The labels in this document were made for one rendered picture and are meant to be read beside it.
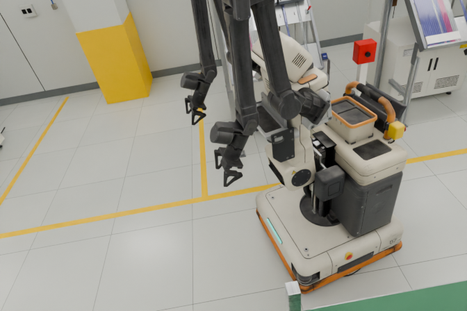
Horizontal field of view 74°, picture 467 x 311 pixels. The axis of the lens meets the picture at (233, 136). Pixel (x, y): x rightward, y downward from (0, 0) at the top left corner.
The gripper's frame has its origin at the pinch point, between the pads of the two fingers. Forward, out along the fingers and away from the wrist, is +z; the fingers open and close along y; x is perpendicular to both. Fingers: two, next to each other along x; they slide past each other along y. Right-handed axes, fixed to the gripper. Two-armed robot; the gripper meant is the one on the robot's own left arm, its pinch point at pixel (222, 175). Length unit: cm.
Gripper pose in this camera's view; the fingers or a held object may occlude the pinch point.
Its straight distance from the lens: 114.1
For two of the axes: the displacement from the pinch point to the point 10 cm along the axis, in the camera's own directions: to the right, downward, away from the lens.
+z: -3.6, 8.1, 4.6
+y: 3.3, 5.7, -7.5
